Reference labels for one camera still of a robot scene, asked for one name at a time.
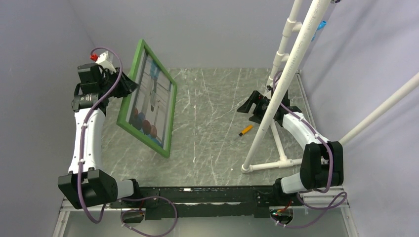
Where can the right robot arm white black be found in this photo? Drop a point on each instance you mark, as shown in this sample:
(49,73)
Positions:
(321,166)

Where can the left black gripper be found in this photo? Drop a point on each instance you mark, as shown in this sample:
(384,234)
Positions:
(128,86)

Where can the orange handled screwdriver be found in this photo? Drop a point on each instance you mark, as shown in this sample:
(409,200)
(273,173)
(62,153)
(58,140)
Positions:
(243,132)

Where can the green wooden picture frame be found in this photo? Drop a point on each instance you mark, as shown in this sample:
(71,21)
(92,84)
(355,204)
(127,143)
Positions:
(148,113)

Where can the aluminium frame rail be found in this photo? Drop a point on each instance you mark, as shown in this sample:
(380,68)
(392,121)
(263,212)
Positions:
(320,215)

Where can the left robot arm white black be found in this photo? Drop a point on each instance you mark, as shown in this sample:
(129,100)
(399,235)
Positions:
(86,184)

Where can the white PVC pipe stand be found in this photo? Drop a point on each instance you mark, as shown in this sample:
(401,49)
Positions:
(293,47)

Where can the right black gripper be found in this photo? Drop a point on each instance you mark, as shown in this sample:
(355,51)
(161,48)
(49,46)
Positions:
(257,98)

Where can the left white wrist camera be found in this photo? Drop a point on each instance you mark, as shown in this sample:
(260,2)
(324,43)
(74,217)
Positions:
(105,60)

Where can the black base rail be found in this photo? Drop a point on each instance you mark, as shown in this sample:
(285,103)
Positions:
(209,201)

